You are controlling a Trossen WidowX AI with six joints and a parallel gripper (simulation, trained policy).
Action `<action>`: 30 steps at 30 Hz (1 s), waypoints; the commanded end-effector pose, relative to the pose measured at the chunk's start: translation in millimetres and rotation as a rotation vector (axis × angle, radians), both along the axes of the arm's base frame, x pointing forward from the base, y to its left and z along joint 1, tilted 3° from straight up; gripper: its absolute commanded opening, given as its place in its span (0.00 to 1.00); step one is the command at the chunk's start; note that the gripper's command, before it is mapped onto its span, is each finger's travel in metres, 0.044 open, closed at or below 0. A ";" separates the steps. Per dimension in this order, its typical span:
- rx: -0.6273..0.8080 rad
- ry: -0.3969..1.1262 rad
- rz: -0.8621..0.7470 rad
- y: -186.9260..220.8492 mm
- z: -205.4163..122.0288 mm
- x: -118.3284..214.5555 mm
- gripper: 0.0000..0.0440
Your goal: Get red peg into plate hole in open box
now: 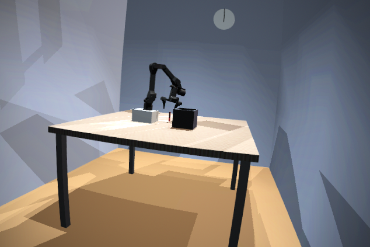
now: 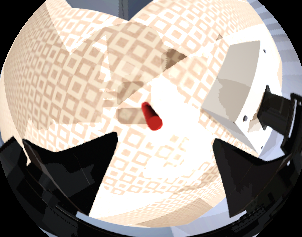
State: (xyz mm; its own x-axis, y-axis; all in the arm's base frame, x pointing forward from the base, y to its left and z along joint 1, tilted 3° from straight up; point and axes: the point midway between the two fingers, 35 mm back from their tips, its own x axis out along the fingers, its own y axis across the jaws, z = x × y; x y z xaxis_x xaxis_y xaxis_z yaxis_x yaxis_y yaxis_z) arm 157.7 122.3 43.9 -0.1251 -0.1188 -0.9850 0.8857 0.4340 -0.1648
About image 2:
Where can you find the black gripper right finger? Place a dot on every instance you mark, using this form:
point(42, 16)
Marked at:
point(244, 175)

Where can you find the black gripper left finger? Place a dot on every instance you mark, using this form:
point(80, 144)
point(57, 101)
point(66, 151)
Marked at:
point(78, 171)

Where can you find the red peg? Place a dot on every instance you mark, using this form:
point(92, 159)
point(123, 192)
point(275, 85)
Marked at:
point(153, 120)

